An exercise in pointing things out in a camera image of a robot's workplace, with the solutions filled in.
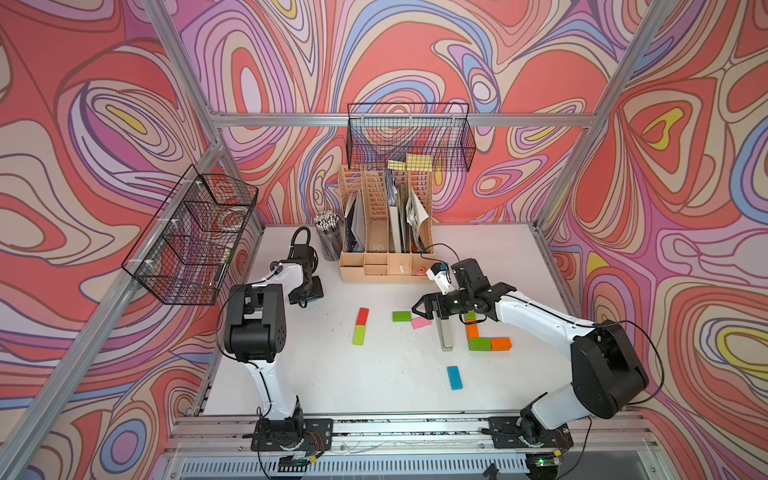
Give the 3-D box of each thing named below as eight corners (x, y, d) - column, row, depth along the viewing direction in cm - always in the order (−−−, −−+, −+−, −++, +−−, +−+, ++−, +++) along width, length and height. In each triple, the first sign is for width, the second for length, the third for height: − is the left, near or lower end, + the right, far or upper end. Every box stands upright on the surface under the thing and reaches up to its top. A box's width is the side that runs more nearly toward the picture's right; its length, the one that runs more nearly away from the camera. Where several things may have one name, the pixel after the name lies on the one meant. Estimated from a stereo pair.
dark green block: (469, 351, 89) (470, 348, 87) (467, 341, 91) (468, 338, 89) (490, 351, 89) (492, 348, 87) (488, 341, 91) (490, 338, 89)
